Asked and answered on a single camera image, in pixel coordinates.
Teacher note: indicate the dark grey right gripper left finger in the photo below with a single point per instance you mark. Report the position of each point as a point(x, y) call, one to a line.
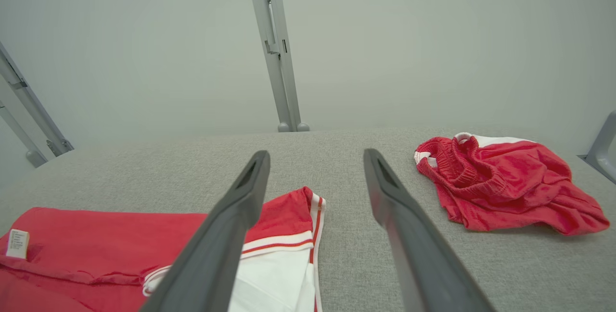
point(216, 244)

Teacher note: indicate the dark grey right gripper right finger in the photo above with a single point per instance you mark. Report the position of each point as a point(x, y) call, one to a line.
point(418, 254)

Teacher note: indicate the red white striped shorts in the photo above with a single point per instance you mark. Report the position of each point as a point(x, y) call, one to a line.
point(510, 182)

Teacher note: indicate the red white shirt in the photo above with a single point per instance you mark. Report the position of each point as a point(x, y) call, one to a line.
point(96, 240)

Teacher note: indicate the grey double metal post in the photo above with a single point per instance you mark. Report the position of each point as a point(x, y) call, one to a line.
point(279, 61)

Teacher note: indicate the grey slanted metal frame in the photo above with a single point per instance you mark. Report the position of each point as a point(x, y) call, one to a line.
point(604, 150)
point(33, 110)

